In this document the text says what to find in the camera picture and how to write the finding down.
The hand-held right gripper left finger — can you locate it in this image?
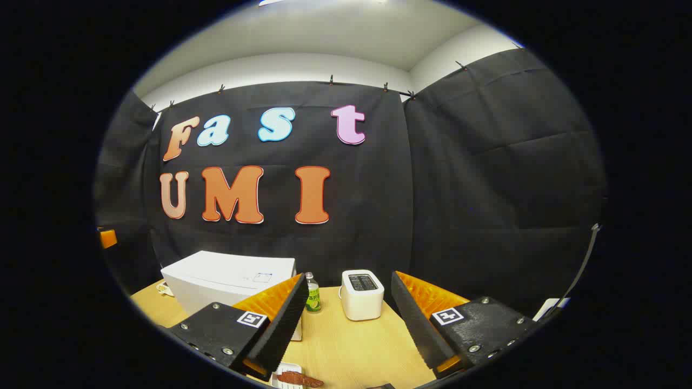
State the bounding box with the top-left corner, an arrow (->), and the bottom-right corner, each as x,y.
162,273 -> 310,381

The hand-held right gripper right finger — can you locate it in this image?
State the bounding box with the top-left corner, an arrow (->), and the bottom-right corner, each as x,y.
390,270 -> 541,379

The brown meat piece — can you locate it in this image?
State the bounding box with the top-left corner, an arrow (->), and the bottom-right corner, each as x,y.
277,371 -> 324,388

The white microwave oven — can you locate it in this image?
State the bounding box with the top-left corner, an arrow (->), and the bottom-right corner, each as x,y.
161,250 -> 303,342

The white rectangular dish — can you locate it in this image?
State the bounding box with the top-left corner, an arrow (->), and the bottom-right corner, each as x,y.
270,363 -> 303,389

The green label drink bottle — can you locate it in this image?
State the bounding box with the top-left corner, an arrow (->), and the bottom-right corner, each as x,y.
304,272 -> 322,314

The white toaster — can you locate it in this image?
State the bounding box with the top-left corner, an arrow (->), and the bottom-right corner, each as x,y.
339,269 -> 385,321

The white flat object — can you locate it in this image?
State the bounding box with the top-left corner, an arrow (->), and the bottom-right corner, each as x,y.
533,297 -> 571,322

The black backdrop cloth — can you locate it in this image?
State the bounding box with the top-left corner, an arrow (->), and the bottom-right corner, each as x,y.
93,48 -> 607,325

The black cable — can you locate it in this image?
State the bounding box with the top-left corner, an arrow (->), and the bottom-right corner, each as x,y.
541,223 -> 602,322

